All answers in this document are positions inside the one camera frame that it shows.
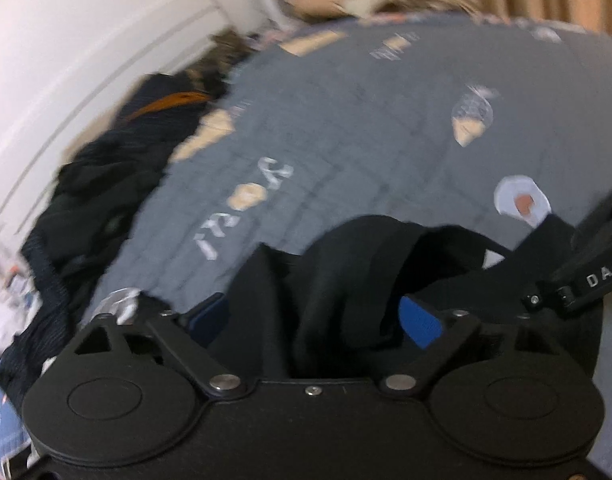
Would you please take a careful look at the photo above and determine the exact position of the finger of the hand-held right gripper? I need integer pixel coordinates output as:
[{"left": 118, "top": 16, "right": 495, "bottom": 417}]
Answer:
[{"left": 521, "top": 282, "right": 562, "bottom": 313}]

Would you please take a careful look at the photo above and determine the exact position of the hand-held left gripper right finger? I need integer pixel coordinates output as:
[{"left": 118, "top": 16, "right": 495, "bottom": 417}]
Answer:
[{"left": 381, "top": 296, "right": 557, "bottom": 398}]

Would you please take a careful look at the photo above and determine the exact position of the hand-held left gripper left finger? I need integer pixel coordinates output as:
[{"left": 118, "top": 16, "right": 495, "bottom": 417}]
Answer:
[{"left": 73, "top": 292, "right": 249, "bottom": 400}]

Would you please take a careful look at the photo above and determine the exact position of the black fleece sweater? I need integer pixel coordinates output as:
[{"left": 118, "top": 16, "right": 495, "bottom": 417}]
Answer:
[{"left": 206, "top": 214, "right": 604, "bottom": 396}]

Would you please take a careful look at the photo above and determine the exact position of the pile of dark clothes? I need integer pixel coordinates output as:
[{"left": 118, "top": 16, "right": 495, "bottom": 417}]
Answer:
[{"left": 0, "top": 72, "right": 237, "bottom": 411}]

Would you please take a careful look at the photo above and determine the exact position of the grey printed quilt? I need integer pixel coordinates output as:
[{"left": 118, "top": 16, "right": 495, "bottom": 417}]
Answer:
[{"left": 80, "top": 12, "right": 612, "bottom": 386}]

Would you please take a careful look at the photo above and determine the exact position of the tabby cat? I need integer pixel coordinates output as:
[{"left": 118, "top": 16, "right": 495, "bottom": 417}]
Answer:
[{"left": 186, "top": 30, "right": 259, "bottom": 98}]

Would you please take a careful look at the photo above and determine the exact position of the white headboard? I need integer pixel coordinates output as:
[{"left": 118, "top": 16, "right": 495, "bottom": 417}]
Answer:
[{"left": 0, "top": 0, "right": 247, "bottom": 261}]

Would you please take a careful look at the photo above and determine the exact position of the orange strap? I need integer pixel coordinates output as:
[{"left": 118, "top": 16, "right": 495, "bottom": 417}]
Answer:
[{"left": 130, "top": 91, "right": 211, "bottom": 121}]

